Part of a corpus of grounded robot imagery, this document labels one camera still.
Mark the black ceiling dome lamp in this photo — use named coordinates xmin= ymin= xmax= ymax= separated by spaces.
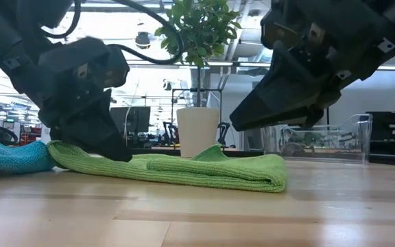
xmin=134 ymin=31 xmax=152 ymax=50

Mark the green leafy plant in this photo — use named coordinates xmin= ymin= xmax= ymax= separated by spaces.
xmin=154 ymin=0 xmax=243 ymax=108

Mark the white plant pot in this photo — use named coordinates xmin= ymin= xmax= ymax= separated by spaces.
xmin=176 ymin=106 xmax=221 ymax=158

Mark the dark office monitor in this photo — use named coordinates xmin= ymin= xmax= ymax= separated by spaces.
xmin=110 ymin=106 xmax=152 ymax=135

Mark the clear plastic bin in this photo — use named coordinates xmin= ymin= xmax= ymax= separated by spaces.
xmin=261 ymin=113 xmax=374 ymax=165

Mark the black aluminium table frame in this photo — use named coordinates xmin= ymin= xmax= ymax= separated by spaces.
xmin=128 ymin=146 xmax=395 ymax=168

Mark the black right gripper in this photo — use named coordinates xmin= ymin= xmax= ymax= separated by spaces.
xmin=229 ymin=0 xmax=395 ymax=132

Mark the green microfiber towel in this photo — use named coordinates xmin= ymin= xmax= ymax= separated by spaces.
xmin=46 ymin=139 xmax=288 ymax=193

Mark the turquoise microfiber towel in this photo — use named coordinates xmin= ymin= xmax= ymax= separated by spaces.
xmin=0 ymin=132 xmax=56 ymax=174

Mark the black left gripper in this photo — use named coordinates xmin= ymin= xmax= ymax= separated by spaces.
xmin=0 ymin=37 xmax=134 ymax=163

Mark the black left wrist camera cable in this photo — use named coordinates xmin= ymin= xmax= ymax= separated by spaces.
xmin=39 ymin=0 xmax=185 ymax=66

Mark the black storage shelf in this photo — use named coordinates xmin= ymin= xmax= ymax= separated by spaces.
xmin=366 ymin=110 xmax=395 ymax=156

